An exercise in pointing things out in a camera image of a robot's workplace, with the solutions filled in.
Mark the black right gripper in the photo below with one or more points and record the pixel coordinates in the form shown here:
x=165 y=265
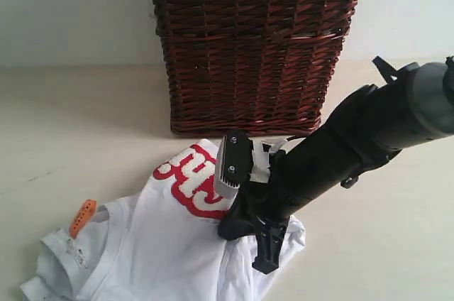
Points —
x=283 y=181

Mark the white t-shirt with red lettering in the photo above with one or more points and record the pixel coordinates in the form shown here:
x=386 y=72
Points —
x=161 y=243

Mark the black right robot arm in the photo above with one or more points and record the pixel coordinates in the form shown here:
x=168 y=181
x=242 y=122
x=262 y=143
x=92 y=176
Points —
x=415 y=107

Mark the dark brown wicker basket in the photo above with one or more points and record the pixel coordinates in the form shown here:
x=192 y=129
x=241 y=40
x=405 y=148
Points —
x=262 y=66

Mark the orange garment tag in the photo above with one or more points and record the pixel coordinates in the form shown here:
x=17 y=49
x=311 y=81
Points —
x=83 y=216

